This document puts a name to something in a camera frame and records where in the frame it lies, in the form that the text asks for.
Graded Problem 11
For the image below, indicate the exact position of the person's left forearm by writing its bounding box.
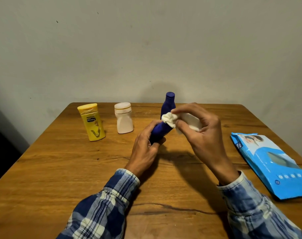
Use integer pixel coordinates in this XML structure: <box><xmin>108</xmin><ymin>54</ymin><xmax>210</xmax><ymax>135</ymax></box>
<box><xmin>56</xmin><ymin>168</ymin><xmax>141</xmax><ymax>239</ymax></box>

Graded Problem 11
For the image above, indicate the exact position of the white wet wipe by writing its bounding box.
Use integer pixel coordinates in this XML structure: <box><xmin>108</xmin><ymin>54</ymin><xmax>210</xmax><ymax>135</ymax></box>
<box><xmin>161</xmin><ymin>112</ymin><xmax>203</xmax><ymax>135</ymax></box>

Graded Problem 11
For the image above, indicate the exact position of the blue wet wipes pack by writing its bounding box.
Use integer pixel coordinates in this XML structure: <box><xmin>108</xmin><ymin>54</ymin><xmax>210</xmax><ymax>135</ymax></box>
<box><xmin>230</xmin><ymin>132</ymin><xmax>302</xmax><ymax>200</ymax></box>

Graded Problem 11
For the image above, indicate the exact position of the white bottle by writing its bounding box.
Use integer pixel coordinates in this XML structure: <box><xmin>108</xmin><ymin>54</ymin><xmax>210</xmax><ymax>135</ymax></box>
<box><xmin>114</xmin><ymin>102</ymin><xmax>134</xmax><ymax>134</ymax></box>

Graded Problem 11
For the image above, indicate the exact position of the person's left hand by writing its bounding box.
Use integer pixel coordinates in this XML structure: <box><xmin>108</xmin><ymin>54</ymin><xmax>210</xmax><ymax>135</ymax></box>
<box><xmin>125</xmin><ymin>119</ymin><xmax>167</xmax><ymax>179</ymax></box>

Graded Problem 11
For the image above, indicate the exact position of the yellow bottle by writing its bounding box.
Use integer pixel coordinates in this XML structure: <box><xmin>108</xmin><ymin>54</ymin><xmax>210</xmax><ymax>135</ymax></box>
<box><xmin>77</xmin><ymin>103</ymin><xmax>106</xmax><ymax>142</ymax></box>

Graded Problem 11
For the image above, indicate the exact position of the wooden table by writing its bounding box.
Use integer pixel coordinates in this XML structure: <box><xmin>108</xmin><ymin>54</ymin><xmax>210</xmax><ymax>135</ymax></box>
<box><xmin>0</xmin><ymin>102</ymin><xmax>302</xmax><ymax>239</ymax></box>

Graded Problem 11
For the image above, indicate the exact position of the person's right forearm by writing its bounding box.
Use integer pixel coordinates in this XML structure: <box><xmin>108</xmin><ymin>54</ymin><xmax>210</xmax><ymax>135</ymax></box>
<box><xmin>217</xmin><ymin>171</ymin><xmax>302</xmax><ymax>239</ymax></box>

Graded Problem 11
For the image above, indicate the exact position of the person's right hand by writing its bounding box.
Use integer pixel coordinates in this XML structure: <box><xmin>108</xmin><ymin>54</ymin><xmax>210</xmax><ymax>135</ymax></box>
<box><xmin>171</xmin><ymin>102</ymin><xmax>241</xmax><ymax>186</ymax></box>

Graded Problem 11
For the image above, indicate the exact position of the dark blue bottle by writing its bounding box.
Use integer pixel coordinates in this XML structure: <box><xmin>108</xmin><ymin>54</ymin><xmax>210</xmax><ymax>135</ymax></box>
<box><xmin>149</xmin><ymin>121</ymin><xmax>174</xmax><ymax>145</ymax></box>
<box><xmin>160</xmin><ymin>92</ymin><xmax>176</xmax><ymax>120</ymax></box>

